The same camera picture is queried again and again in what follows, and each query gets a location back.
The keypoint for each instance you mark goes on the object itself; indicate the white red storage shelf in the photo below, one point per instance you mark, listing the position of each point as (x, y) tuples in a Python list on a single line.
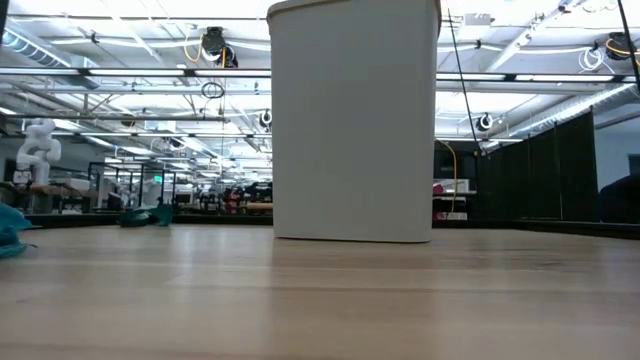
[(450, 215)]

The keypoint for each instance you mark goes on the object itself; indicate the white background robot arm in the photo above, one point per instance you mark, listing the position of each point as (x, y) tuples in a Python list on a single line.
[(37, 145)]

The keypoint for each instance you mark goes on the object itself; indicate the folded teal bag stack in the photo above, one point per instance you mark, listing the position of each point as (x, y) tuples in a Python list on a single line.
[(10, 235)]

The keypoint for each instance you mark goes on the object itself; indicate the white plastic trash bin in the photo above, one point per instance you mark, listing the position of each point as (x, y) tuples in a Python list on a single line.
[(350, 125)]

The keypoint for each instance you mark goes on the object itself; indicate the black background frame station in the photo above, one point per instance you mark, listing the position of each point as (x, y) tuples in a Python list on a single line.
[(141, 185)]

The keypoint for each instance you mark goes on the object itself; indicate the crumpled teal bag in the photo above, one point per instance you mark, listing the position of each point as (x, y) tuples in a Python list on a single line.
[(150, 216)]

